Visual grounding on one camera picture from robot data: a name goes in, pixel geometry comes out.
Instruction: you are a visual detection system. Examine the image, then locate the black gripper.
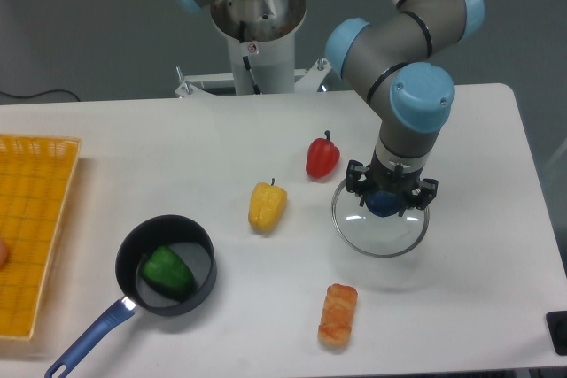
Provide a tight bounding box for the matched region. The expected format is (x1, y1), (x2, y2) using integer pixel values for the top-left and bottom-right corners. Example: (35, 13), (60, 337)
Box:
(346, 148), (439, 217)

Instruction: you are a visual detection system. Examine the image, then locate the glass pot lid blue knob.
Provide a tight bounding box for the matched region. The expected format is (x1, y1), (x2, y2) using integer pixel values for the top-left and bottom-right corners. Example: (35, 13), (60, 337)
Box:
(330, 173), (431, 258)

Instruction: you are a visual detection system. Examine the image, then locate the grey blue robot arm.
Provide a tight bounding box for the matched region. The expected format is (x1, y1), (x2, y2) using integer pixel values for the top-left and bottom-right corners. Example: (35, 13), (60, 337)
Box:
(178, 0), (485, 217)

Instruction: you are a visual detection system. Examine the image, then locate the red bell pepper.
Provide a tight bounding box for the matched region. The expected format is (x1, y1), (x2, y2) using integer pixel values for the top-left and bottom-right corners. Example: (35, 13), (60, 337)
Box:
(305, 130), (340, 179)

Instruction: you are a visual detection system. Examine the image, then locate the yellow bell pepper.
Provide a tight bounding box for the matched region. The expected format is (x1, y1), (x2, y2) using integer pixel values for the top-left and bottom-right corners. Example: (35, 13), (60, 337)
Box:
(248, 178), (288, 234)

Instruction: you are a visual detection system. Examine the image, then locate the orange toy bread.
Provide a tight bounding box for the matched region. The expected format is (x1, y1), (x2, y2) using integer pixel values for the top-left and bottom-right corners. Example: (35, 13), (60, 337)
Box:
(318, 283), (358, 348)

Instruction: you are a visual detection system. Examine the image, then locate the black device at table edge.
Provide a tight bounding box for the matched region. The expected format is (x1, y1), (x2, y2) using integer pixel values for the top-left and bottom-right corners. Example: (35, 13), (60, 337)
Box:
(546, 311), (567, 356)

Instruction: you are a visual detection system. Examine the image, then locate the green bell pepper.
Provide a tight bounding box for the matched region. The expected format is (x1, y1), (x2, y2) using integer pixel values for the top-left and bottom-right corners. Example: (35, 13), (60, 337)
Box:
(140, 245), (195, 301)

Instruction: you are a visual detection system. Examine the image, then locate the yellow woven basket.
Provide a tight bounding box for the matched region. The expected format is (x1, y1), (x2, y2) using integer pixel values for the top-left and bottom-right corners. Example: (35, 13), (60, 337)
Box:
(1, 134), (82, 341)

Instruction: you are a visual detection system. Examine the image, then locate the white base frame with bolts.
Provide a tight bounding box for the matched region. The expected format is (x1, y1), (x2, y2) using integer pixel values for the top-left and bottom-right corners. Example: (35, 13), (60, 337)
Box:
(175, 58), (332, 98)

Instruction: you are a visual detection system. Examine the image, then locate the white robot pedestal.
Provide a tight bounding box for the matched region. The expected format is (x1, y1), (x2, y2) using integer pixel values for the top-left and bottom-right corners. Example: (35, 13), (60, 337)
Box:
(211, 0), (307, 95)

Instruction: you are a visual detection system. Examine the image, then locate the dark pot blue handle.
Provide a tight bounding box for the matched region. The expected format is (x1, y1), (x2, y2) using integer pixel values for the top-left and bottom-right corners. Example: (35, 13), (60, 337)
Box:
(44, 215), (217, 377)

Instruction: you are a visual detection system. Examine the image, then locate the black cable on floor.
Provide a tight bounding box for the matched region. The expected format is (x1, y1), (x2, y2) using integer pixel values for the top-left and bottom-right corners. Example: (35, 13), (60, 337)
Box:
(0, 89), (81, 101)

